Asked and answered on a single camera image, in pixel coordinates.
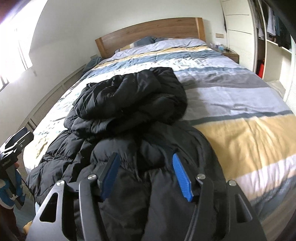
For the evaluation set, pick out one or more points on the bright window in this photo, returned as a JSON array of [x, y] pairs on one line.
[[12, 58]]

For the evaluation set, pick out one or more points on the blue-grey pillow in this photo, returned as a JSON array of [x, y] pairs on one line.
[[145, 40], [163, 39]]

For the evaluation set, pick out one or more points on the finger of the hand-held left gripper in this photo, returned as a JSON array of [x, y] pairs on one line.
[[23, 141], [22, 132]]

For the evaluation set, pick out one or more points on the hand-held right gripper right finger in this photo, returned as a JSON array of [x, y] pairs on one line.
[[182, 178]]

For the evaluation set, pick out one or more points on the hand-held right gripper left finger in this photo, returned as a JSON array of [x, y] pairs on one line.
[[111, 176]]

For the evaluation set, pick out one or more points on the dark cushion beside bed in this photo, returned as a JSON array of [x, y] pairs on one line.
[[93, 63]]

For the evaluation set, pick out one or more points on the red bag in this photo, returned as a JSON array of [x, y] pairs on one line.
[[261, 69]]

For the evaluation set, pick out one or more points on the wooden nightstand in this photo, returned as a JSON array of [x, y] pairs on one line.
[[231, 56]]

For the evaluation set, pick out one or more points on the small clear bottle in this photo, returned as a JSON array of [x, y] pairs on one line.
[[213, 45]]

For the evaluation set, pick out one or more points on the wooden bed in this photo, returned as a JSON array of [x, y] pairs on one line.
[[150, 31]]

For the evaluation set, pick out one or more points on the row of hanging clothes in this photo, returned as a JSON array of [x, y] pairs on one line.
[[275, 20]]

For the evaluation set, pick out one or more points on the blue lidded jar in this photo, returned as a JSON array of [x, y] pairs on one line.
[[222, 48]]

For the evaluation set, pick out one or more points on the yellow cloth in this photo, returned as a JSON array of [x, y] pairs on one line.
[[28, 227]]

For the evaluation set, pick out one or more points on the striped duvet bed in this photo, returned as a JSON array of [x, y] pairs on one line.
[[231, 109]]

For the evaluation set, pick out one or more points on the white wardrobe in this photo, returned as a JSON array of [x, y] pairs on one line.
[[238, 23]]

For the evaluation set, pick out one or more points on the black puffer coat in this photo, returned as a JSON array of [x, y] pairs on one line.
[[129, 97]]

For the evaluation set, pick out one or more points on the beige wall switch panel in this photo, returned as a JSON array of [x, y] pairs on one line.
[[219, 35]]

